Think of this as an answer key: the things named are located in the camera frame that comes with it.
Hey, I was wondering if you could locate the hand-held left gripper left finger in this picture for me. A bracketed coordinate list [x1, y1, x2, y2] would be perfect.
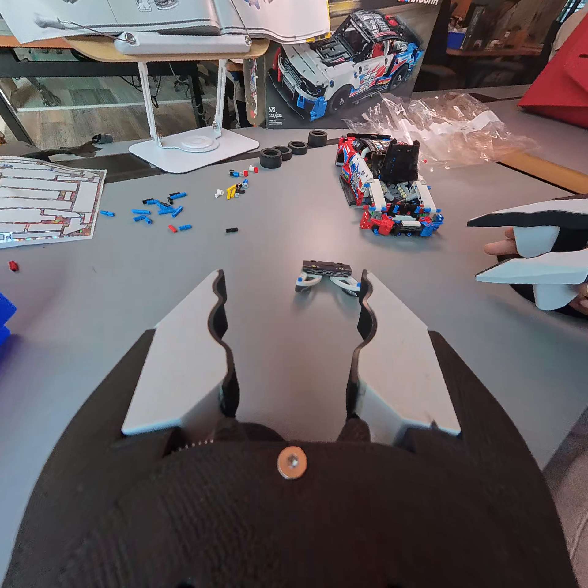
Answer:
[121, 269, 240, 437]

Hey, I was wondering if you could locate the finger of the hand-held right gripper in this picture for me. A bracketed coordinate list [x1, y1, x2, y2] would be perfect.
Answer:
[467, 195, 588, 259]
[474, 248, 588, 311]

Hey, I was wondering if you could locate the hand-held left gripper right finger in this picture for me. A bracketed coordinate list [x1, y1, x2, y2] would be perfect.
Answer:
[345, 269, 461, 445]

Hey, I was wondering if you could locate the black white brick bumper assembly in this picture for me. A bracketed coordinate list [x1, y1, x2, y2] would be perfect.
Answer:
[294, 259, 361, 298]

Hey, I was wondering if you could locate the toy brick race car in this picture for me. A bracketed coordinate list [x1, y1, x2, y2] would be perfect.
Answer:
[335, 133, 445, 238]

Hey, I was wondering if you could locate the grey desk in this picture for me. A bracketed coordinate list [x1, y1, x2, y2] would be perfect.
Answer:
[0, 85, 588, 588]

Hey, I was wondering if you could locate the person's right hand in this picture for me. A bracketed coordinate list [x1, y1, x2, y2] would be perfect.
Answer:
[484, 229, 523, 257]

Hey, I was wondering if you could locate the crumpled clear plastic bag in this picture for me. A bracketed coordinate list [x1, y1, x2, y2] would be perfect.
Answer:
[342, 92, 538, 171]

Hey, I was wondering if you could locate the red cardboard carrier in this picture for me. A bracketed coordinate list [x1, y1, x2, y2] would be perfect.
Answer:
[517, 14, 588, 129]

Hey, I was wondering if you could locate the pile of blue connector pins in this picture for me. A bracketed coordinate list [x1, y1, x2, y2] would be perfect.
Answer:
[100, 192, 193, 232]

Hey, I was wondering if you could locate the blue plastic bin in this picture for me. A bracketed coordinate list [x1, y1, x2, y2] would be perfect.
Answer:
[0, 292, 17, 368]

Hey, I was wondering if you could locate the cluster of small mixed bricks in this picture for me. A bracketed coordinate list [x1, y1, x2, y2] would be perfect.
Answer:
[214, 164, 259, 200]

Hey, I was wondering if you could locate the holographic sticker sheet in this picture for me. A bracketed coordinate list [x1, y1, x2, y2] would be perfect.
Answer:
[0, 156, 107, 250]

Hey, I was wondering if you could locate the white metal book stand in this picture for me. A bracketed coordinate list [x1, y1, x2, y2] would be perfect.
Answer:
[115, 31, 260, 174]

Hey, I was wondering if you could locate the car printed cardboard box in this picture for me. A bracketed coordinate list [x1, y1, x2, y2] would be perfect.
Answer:
[242, 0, 442, 130]

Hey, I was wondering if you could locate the brick instruction booklet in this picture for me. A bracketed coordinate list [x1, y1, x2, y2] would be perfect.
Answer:
[0, 0, 331, 44]

